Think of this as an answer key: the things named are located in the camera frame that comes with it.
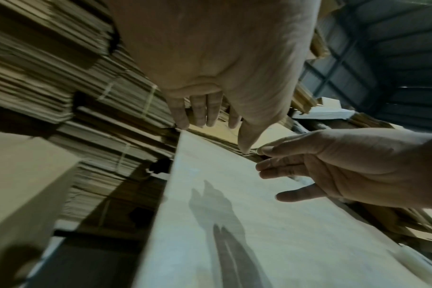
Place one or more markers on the person's right hand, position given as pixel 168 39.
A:
pixel 365 169

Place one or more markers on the person's left hand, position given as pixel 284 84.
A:
pixel 216 45

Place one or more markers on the brown cardboard box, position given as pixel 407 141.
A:
pixel 24 191
pixel 219 136

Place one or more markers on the stacks of flat cardboard bundles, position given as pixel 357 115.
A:
pixel 45 73

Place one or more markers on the pale flat board bundle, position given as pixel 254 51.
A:
pixel 330 111

